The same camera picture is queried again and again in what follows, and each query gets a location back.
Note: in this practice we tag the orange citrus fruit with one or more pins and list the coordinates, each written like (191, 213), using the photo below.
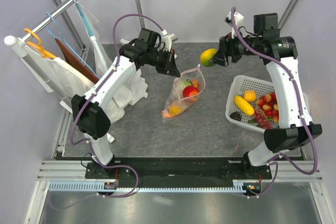
(175, 110)

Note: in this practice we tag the red apple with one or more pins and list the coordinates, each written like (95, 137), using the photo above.
(190, 91)

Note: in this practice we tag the blue wire hanger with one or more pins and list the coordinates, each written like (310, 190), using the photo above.
(62, 39)

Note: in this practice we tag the teal hanger with white cloth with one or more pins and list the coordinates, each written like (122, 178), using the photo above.
(89, 20)

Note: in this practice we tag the green-yellow mango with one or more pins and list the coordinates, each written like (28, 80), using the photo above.
(206, 57)

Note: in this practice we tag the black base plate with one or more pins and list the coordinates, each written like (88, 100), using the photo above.
(178, 171)

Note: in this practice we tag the purple grape bunch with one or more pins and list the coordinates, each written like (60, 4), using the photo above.
(263, 118)

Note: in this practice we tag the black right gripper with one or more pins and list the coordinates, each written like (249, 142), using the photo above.
(227, 49)

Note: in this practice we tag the clear pink-dotted zip bag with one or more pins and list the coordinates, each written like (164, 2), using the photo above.
(194, 73)

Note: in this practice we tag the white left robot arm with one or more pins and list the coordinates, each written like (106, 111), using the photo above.
(90, 110)

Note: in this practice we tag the metal clothes rack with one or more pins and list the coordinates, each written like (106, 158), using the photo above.
(18, 45)

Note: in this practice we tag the green cabbage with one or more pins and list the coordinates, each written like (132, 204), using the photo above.
(181, 84)

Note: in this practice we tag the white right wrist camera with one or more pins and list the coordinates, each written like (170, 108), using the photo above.
(235, 20)

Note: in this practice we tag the dark purple mangosteen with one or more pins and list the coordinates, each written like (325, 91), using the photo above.
(236, 116)

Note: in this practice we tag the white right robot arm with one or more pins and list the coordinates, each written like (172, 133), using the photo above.
(296, 127)

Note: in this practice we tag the brown garment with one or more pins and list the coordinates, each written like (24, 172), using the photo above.
(71, 59)

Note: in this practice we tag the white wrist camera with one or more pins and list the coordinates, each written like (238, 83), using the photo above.
(168, 40)
(235, 20)

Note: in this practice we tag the orange hanger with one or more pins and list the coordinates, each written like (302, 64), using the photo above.
(43, 52)

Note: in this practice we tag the orange carrot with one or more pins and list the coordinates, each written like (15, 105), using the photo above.
(176, 98)

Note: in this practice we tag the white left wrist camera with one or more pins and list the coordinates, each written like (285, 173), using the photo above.
(168, 40)

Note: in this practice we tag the yellow corn cob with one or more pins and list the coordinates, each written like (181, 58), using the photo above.
(244, 106)

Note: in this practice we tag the yellow lemon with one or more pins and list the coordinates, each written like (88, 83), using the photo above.
(250, 95)

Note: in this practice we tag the white plastic basket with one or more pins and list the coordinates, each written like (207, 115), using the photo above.
(291, 104)

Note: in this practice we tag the white garment on hanger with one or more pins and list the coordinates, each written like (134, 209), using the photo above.
(69, 80)

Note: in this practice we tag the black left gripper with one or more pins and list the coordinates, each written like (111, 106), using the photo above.
(169, 67)

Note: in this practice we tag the red cherry cluster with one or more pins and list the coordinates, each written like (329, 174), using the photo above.
(268, 105)

